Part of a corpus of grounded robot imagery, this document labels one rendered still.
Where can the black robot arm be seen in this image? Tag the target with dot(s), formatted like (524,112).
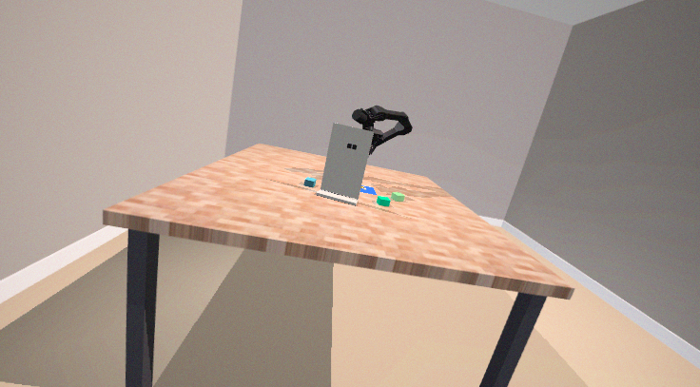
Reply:
(377,113)

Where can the light grey flat panel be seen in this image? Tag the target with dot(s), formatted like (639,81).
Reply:
(345,163)

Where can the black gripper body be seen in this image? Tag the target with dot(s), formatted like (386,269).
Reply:
(376,131)

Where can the blue flat square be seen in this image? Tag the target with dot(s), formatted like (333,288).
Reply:
(369,190)

